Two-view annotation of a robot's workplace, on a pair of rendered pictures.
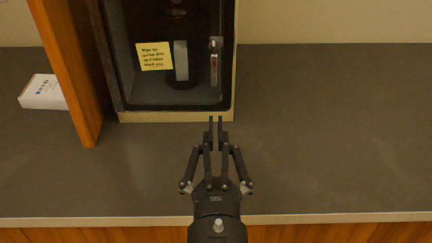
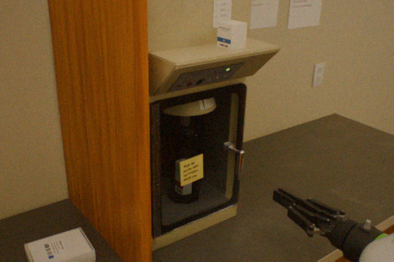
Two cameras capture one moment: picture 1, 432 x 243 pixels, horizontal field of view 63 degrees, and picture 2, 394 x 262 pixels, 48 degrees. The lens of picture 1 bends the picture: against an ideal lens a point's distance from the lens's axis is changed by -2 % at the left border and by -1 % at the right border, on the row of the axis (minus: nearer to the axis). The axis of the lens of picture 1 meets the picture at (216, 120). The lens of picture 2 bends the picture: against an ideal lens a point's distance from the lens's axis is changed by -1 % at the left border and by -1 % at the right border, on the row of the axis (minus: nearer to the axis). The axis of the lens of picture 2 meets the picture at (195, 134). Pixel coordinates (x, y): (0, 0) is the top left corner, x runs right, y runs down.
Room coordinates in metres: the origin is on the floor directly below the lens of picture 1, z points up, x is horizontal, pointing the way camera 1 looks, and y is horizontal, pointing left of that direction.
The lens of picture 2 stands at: (-0.16, 0.77, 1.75)
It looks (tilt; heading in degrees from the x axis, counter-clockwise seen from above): 24 degrees down; 324
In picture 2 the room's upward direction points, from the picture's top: 2 degrees clockwise
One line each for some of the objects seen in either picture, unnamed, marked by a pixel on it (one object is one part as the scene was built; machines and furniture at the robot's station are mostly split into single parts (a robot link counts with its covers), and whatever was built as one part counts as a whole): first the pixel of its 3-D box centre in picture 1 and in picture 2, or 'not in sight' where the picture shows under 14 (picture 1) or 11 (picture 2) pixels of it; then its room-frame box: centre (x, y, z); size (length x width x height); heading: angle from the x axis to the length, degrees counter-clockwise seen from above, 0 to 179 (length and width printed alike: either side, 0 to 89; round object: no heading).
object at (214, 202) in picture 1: (217, 202); (336, 229); (0.32, 0.00, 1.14); 0.09 x 0.08 x 0.07; 1
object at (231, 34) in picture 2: not in sight; (231, 34); (0.65, 0.07, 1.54); 0.05 x 0.05 x 0.06; 3
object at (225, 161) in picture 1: (225, 169); (317, 213); (0.39, -0.02, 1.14); 0.11 x 0.01 x 0.04; 176
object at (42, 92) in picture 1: (53, 91); (60, 253); (0.82, 0.49, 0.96); 0.16 x 0.12 x 0.04; 86
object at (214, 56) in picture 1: (214, 64); (236, 162); (0.67, 0.01, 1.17); 0.05 x 0.03 x 0.10; 1
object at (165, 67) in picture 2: not in sight; (216, 69); (0.65, 0.11, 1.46); 0.32 x 0.11 x 0.10; 91
